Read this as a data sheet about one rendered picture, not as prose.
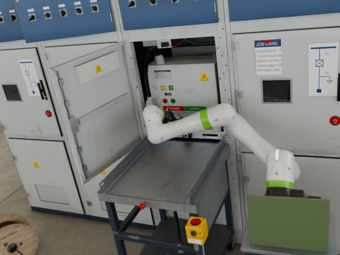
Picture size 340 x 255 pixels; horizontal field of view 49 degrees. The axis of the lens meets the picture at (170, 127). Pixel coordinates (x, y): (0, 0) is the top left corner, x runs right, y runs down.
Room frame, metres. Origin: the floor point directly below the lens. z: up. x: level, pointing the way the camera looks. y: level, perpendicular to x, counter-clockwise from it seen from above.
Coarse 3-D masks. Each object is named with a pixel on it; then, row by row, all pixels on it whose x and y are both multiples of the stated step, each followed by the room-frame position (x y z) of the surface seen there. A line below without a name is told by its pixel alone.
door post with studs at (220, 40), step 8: (224, 24) 2.21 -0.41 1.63; (224, 32) 2.21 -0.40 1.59; (216, 40) 2.24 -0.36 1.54; (224, 40) 2.21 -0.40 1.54; (216, 48) 2.22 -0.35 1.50; (224, 48) 2.21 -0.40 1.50; (224, 56) 2.21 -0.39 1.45; (224, 64) 2.22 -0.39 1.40; (224, 72) 2.22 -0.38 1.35; (224, 80) 2.22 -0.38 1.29; (224, 88) 2.22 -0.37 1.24; (224, 96) 2.22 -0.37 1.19; (232, 136) 2.21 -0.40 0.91; (232, 144) 2.21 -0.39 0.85; (232, 152) 2.22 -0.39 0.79; (232, 160) 2.22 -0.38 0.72; (232, 168) 2.22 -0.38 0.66; (232, 176) 2.22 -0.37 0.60; (240, 216) 2.21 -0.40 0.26; (240, 224) 2.21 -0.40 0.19; (240, 232) 2.21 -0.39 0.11; (240, 240) 2.22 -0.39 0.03
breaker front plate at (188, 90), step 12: (180, 72) 2.40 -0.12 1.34; (192, 72) 2.36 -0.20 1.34; (204, 72) 2.32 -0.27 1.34; (156, 84) 2.48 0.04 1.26; (168, 84) 2.44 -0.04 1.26; (180, 84) 2.40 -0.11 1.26; (192, 84) 2.36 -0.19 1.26; (204, 84) 2.33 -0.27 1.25; (156, 96) 2.49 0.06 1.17; (168, 96) 2.45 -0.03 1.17; (180, 96) 2.41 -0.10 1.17; (192, 96) 2.37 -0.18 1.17; (204, 96) 2.33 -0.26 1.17; (216, 96) 2.29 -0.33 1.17
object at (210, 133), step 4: (196, 132) 2.36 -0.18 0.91; (200, 132) 2.34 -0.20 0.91; (204, 132) 2.33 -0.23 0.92; (208, 132) 2.32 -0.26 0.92; (212, 132) 2.30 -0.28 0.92; (216, 132) 2.29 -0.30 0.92; (180, 136) 2.41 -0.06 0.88; (192, 136) 2.37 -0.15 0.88; (196, 136) 2.36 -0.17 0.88; (200, 136) 2.35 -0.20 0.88; (204, 136) 2.33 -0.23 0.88; (208, 136) 2.32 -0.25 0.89; (212, 136) 2.31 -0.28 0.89; (216, 136) 2.30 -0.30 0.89
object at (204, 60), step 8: (184, 56) 2.61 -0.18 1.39; (192, 56) 2.58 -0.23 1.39; (200, 56) 2.54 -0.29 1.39; (208, 56) 2.50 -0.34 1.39; (152, 64) 2.53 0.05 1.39; (168, 64) 2.46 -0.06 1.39; (176, 64) 2.41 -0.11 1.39; (184, 64) 2.38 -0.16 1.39; (192, 64) 2.35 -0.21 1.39; (200, 64) 2.33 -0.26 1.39; (208, 64) 2.31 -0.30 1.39; (216, 64) 2.33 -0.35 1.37; (216, 72) 2.31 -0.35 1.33; (216, 80) 2.30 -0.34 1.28
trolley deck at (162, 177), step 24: (168, 144) 2.37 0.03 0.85; (192, 144) 2.31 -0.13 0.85; (216, 144) 2.26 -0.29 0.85; (144, 168) 2.09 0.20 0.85; (168, 168) 2.04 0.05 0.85; (192, 168) 1.99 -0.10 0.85; (216, 168) 1.94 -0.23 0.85; (120, 192) 1.85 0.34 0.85; (144, 192) 1.81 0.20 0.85; (168, 192) 1.77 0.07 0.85
